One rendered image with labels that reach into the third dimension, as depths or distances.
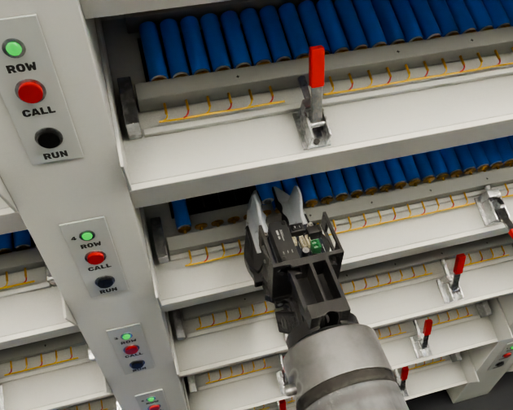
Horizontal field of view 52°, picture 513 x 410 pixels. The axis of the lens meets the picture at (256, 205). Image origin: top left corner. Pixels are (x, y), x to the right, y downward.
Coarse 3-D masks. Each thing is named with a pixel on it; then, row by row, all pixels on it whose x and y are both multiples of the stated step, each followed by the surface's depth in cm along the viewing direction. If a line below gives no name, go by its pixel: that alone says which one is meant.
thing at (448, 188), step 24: (504, 168) 69; (408, 192) 67; (432, 192) 67; (456, 192) 68; (312, 216) 64; (336, 216) 65; (408, 216) 67; (168, 240) 62; (192, 240) 62; (216, 240) 62; (240, 240) 64; (192, 264) 62
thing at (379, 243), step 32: (384, 192) 69; (512, 192) 71; (160, 224) 62; (192, 224) 65; (224, 224) 65; (352, 224) 67; (384, 224) 68; (416, 224) 68; (448, 224) 68; (480, 224) 69; (160, 256) 60; (352, 256) 66; (384, 256) 67; (160, 288) 62; (192, 288) 62; (224, 288) 63; (256, 288) 66
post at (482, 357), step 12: (504, 300) 97; (504, 312) 98; (480, 348) 108; (492, 348) 104; (480, 360) 109; (492, 360) 109; (480, 372) 112; (492, 372) 115; (504, 372) 117; (468, 384) 117; (480, 384) 119; (492, 384) 122; (456, 396) 123; (468, 396) 124
